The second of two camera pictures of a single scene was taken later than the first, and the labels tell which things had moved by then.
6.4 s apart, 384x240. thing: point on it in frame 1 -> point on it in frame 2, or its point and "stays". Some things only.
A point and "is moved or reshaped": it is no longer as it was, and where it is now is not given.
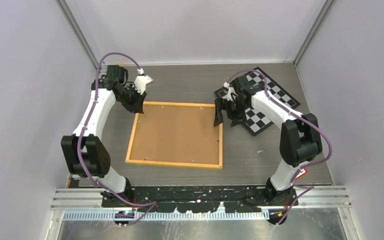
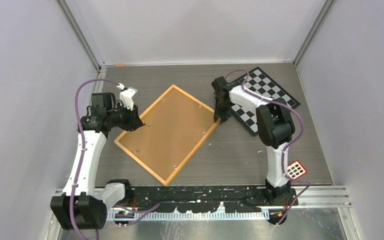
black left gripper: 137,106 -> 134,122
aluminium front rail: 331,197 stays
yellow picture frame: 175,134 is moved or reshaped
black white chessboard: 256,120 stays
